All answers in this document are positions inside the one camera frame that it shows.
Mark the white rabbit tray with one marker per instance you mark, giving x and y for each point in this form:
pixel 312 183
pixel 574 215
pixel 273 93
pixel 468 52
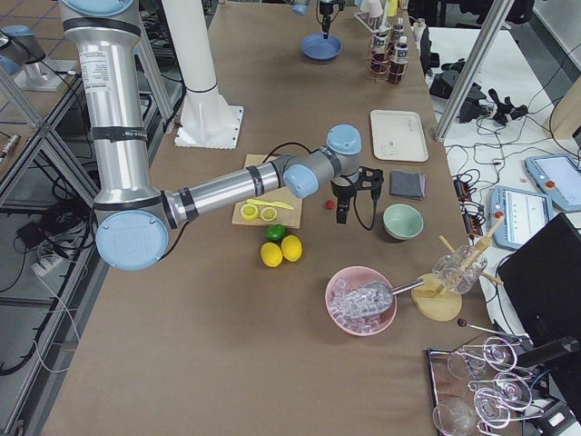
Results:
pixel 398 136

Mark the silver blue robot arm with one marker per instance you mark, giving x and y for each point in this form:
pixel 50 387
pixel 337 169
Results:
pixel 135 218

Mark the pink bowl with ice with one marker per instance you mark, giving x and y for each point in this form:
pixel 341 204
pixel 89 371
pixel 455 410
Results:
pixel 349 279

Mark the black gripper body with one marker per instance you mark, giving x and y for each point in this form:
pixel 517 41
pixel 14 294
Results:
pixel 325 9
pixel 341 189

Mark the lower wine glass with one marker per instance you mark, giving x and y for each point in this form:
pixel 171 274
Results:
pixel 485 415

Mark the teach pendant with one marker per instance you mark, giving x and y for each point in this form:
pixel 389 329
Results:
pixel 558 177
pixel 525 214

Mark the near teach pendant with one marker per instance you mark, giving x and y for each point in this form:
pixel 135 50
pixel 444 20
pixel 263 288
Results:
pixel 525 214

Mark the far teach pendant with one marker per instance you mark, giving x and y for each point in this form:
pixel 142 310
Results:
pixel 558 177

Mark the lower whole yellow lemon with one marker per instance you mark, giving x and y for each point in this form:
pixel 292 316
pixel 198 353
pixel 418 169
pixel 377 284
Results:
pixel 271 254

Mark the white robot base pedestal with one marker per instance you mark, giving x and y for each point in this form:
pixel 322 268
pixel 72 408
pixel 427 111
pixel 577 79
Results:
pixel 206 119

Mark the aluminium frame post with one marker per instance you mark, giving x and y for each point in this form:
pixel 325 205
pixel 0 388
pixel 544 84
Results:
pixel 486 37

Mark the upper whole yellow lemon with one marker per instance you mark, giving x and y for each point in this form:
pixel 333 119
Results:
pixel 291 248

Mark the light green bowl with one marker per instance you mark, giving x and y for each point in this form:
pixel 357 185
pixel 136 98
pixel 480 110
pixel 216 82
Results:
pixel 402 222

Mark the yellow plastic knife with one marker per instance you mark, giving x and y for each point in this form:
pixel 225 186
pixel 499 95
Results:
pixel 275 204

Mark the wooden cutting board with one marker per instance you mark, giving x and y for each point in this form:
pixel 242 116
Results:
pixel 286 217

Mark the upper lemon slice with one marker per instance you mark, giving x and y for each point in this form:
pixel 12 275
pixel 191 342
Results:
pixel 249 212

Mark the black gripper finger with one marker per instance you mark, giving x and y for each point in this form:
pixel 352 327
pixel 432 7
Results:
pixel 340 213
pixel 346 212

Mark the black laptop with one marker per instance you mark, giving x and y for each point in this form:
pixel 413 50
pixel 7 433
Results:
pixel 542 281

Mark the whole yellow lemon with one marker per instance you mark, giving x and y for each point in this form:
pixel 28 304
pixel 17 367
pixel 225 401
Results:
pixel 291 248
pixel 271 254

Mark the black wire glass rack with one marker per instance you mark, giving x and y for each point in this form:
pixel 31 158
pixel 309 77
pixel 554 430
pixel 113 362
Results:
pixel 549 416

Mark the bottle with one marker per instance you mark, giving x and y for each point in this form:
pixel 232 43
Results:
pixel 379 52
pixel 399 60

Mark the metal ice scoop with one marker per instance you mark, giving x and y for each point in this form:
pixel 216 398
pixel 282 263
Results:
pixel 374 298

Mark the clear glass mug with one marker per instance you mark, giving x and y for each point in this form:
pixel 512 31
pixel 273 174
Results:
pixel 454 277

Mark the lower lemon slice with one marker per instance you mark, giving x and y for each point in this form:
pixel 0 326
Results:
pixel 268 214

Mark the lower right bottle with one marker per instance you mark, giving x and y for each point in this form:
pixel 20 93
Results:
pixel 399 60

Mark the copper wire bottle rack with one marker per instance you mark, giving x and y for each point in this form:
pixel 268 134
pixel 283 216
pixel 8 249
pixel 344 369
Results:
pixel 388 56

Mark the middle wine glass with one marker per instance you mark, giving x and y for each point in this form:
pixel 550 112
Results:
pixel 512 389

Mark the lemon slice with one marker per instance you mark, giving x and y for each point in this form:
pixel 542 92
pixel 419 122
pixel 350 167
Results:
pixel 249 212
pixel 268 214

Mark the blue plate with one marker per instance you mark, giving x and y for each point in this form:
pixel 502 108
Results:
pixel 320 47

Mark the grey folded cloth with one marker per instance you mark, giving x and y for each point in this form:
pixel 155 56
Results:
pixel 408 185

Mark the lower left bottle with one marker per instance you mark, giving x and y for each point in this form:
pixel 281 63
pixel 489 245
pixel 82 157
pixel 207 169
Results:
pixel 379 52

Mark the green lime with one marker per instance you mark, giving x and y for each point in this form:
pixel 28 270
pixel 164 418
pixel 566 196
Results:
pixel 276 232

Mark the upper wine glass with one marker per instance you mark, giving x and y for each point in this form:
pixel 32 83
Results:
pixel 471 362

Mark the wine glass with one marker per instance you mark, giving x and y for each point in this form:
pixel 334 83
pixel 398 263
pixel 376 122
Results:
pixel 471 362
pixel 485 415
pixel 512 389

